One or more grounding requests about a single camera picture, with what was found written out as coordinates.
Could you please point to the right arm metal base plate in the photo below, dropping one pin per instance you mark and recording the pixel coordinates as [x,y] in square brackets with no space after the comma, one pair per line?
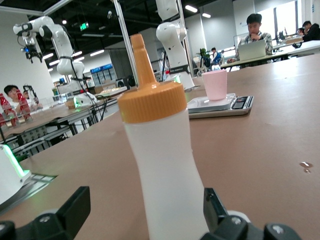
[37,182]

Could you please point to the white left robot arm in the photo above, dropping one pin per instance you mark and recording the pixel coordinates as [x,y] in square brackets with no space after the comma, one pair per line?
[175,50]

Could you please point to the silver digital kitchen scale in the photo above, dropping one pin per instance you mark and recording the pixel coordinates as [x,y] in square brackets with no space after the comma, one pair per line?
[217,108]

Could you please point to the pink plastic cup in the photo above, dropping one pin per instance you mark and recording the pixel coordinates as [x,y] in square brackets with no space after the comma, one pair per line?
[215,85]

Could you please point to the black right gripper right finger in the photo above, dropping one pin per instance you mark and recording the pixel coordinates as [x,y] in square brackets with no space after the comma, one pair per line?
[225,227]

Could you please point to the brown covered work table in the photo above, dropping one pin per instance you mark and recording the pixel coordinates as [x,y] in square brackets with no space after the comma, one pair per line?
[50,117]

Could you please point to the person in black jacket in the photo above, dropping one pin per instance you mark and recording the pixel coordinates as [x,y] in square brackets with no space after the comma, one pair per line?
[311,31]

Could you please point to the white sauce bottle orange cap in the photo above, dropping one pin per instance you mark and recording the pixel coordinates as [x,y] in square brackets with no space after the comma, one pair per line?
[162,162]

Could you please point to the man in plaid shirt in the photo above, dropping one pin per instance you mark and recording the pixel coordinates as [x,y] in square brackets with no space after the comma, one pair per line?
[255,27]

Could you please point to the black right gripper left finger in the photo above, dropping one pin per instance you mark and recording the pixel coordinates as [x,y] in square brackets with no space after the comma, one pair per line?
[62,220]

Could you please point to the blue topped display fridge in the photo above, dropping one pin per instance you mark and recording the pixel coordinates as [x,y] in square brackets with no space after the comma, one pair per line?
[103,73]

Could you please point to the green potted plant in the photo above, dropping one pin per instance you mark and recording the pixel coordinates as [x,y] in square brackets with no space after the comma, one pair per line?
[203,53]

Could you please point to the green exit sign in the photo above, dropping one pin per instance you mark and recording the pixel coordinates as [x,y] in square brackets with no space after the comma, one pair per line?
[84,26]

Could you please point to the silver laptop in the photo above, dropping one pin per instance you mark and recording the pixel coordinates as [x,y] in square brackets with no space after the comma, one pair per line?
[251,50]

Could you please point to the brown table cover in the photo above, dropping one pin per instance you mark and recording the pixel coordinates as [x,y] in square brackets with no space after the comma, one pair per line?
[250,150]

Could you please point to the aluminium frame post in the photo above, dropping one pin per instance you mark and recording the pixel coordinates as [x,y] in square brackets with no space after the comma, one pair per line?
[125,37]

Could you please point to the small water drop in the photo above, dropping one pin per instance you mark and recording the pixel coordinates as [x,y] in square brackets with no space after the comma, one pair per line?
[305,165]

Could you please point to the man with glasses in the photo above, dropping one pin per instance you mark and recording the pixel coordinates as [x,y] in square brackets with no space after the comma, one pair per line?
[11,93]

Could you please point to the seated person in blue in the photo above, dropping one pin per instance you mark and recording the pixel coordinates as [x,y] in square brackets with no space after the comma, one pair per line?
[217,56]

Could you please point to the black gripper with blue light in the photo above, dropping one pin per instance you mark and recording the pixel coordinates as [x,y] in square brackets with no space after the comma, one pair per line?
[31,52]

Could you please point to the white office desk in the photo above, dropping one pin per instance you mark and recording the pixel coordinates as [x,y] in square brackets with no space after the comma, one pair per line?
[287,51]

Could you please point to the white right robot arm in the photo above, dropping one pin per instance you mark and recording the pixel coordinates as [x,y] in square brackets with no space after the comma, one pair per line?
[10,170]

